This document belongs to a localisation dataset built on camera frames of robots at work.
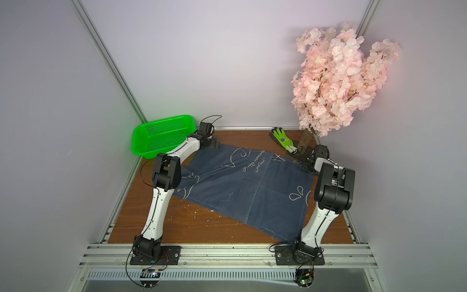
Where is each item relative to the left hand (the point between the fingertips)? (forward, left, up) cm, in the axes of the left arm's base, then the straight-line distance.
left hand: (213, 140), depth 111 cm
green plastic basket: (+3, +43, -3) cm, 43 cm away
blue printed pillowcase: (-34, -30, -1) cm, 46 cm away
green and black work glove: (+7, -43, -2) cm, 44 cm away
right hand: (-17, -59, -1) cm, 61 cm away
